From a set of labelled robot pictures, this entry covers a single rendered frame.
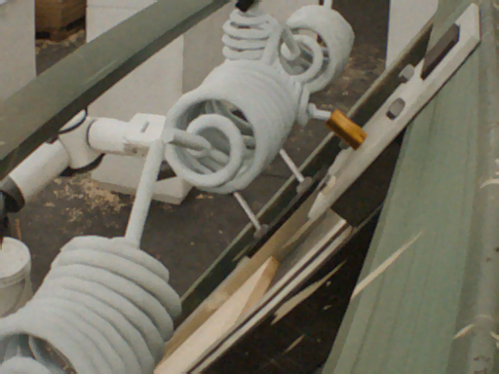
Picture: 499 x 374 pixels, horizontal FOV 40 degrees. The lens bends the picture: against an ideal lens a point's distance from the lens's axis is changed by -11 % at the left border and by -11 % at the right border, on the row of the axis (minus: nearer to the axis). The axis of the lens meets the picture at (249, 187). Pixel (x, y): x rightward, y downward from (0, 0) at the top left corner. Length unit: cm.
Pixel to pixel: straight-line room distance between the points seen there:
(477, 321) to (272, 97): 27
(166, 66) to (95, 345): 336
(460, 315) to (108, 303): 15
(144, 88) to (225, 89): 329
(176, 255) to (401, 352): 336
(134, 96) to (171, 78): 24
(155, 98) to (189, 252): 77
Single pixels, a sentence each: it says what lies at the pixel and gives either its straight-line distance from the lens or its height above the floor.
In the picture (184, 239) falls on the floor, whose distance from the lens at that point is 369.
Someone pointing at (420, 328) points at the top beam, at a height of 192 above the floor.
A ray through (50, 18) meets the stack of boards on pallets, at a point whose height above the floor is 24.
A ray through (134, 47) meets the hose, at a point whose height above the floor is 195.
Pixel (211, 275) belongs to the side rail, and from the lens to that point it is 160.
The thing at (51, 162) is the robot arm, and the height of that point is 137.
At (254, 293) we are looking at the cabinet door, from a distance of 113.
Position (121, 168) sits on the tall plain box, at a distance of 397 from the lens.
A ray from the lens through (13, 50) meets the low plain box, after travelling 496.
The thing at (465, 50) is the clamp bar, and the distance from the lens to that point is 46.
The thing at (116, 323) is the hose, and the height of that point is 188.
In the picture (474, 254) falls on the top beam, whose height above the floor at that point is 194.
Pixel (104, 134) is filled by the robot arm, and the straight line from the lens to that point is 146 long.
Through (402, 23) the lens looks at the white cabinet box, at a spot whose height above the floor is 76.
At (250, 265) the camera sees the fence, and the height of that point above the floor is 134.
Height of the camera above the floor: 206
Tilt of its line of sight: 30 degrees down
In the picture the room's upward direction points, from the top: 2 degrees clockwise
